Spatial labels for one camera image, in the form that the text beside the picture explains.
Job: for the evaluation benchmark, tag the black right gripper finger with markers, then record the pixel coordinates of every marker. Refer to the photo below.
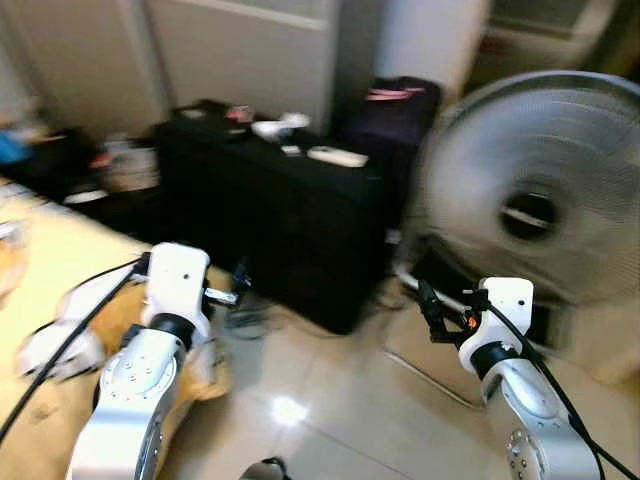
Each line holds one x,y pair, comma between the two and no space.
429,300
438,326

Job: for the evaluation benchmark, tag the yellow duck print quilt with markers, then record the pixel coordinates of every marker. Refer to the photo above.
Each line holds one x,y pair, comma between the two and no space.
60,250

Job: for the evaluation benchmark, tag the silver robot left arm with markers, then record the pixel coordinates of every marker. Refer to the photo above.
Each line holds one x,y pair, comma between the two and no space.
130,395

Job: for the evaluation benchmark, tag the large black suitcase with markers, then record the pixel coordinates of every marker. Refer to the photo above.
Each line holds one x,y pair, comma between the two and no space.
270,210

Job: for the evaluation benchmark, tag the white standing fan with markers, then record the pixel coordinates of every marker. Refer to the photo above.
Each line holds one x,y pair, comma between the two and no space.
530,190

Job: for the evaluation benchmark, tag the white remote control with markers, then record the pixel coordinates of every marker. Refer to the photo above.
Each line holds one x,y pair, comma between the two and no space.
338,156

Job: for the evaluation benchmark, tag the white cup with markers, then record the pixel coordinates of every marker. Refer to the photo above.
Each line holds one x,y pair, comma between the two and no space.
275,127

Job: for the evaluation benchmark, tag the dark purple suitcase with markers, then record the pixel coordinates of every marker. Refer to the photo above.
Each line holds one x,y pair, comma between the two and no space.
395,125

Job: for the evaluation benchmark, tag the black robot left foot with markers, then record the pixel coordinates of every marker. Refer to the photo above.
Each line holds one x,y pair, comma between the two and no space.
265,468

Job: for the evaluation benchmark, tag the white wardrobe door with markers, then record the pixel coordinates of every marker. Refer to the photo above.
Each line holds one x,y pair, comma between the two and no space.
240,50

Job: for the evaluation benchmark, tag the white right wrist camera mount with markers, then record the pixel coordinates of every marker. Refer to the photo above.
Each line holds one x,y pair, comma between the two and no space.
505,310

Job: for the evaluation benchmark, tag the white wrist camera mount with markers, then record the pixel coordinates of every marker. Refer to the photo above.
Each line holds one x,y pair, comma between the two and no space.
505,310
178,280

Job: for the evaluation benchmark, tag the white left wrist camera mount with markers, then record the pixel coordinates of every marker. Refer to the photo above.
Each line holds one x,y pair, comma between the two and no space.
178,280

